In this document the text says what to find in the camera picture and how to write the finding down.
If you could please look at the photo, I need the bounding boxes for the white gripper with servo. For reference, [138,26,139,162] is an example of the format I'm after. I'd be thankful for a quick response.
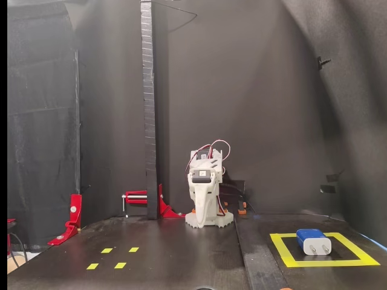
[187,169,219,230]

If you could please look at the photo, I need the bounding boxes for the blue and white charger plug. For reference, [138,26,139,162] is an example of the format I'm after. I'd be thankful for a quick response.
[295,228,333,256]

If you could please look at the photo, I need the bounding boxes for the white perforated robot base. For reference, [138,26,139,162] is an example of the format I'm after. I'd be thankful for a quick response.
[184,208,234,230]

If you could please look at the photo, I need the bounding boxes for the red screw clamp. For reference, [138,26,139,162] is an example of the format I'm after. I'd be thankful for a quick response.
[122,189,149,218]

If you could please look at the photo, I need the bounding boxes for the black flat bar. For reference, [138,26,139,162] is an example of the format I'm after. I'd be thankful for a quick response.
[233,214,290,290]

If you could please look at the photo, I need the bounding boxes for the yellow tape square outline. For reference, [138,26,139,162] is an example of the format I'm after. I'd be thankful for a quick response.
[269,231,381,268]

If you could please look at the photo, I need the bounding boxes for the black fabric curtain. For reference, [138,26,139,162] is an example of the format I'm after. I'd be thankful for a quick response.
[7,2,82,250]

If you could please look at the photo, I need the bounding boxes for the red metal part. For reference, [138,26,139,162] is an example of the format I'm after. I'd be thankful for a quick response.
[7,217,16,256]

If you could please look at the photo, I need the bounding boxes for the black power cable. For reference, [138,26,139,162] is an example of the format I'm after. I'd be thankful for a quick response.
[219,180,258,214]

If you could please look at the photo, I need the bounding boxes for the red corner bracket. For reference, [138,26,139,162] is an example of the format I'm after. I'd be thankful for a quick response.
[158,183,187,219]

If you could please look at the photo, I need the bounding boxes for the red white black servo cable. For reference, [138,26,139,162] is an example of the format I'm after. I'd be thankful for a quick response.
[184,144,213,179]
[211,139,232,161]

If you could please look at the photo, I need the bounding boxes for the black upright post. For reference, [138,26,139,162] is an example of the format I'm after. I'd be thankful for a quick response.
[140,0,160,221]

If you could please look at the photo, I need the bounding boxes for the thin black cable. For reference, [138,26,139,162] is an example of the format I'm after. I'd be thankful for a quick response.
[7,231,28,268]

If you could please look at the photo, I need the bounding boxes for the thin black wire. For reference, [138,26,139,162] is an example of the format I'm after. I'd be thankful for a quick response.
[155,0,199,33]

